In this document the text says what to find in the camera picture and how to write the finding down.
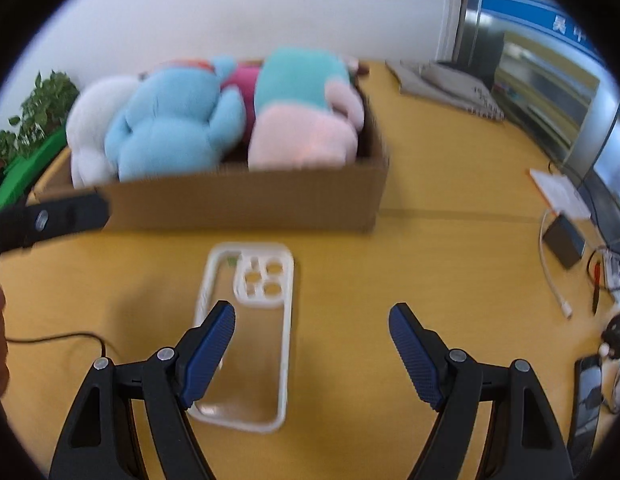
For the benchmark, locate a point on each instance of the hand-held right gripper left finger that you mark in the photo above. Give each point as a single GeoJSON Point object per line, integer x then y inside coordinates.
{"type": "Point", "coordinates": [209, 355]}

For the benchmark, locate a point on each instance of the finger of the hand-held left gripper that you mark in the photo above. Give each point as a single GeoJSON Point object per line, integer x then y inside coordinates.
{"type": "Point", "coordinates": [64, 217]}

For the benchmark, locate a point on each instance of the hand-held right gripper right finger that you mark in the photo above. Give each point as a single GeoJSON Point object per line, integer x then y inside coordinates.
{"type": "Point", "coordinates": [415, 355]}

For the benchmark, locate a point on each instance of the clear phone case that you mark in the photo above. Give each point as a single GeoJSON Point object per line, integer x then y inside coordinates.
{"type": "Point", "coordinates": [255, 350]}

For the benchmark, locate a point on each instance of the white plush toy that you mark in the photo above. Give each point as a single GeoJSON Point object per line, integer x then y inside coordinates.
{"type": "Point", "coordinates": [89, 130]}

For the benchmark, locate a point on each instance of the blue plush toy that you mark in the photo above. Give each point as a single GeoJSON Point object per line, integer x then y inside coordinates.
{"type": "Point", "coordinates": [164, 120]}

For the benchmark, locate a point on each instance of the cardboard box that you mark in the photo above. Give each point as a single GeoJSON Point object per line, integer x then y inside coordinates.
{"type": "Point", "coordinates": [239, 200]}

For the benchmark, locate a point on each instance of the magenta plush toy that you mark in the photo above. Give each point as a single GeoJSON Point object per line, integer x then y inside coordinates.
{"type": "Point", "coordinates": [242, 85]}

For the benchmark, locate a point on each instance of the teal and pink plush toy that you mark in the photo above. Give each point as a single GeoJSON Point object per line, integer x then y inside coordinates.
{"type": "Point", "coordinates": [290, 80]}

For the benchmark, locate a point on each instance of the green plastic object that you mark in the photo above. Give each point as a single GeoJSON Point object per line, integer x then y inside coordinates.
{"type": "Point", "coordinates": [24, 170]}

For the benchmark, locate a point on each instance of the green potted plant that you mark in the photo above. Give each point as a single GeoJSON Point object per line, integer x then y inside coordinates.
{"type": "Point", "coordinates": [44, 100]}

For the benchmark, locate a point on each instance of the black smartphone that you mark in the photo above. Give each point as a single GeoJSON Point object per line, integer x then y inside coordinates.
{"type": "Point", "coordinates": [586, 400]}

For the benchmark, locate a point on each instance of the black power adapter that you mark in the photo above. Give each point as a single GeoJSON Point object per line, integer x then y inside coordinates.
{"type": "Point", "coordinates": [565, 242]}

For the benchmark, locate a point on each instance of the red and black test leads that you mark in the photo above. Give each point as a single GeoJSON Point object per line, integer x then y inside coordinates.
{"type": "Point", "coordinates": [596, 275]}

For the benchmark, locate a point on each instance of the orange-edged white paper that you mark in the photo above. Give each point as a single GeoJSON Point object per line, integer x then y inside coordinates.
{"type": "Point", "coordinates": [560, 192]}

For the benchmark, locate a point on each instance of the grey cloth bag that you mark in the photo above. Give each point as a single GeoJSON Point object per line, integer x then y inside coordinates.
{"type": "Point", "coordinates": [440, 85]}

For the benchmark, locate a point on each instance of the blue wall sign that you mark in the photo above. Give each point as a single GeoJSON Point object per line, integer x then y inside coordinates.
{"type": "Point", "coordinates": [540, 15]}

